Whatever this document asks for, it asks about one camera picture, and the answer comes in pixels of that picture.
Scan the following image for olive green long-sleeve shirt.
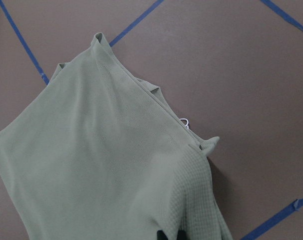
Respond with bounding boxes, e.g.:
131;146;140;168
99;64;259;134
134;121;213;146
0;32;232;240

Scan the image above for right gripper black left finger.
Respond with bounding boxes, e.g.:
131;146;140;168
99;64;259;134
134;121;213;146
156;229;168;240

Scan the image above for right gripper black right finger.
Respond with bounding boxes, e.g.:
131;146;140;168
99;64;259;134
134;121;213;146
176;229;187;240

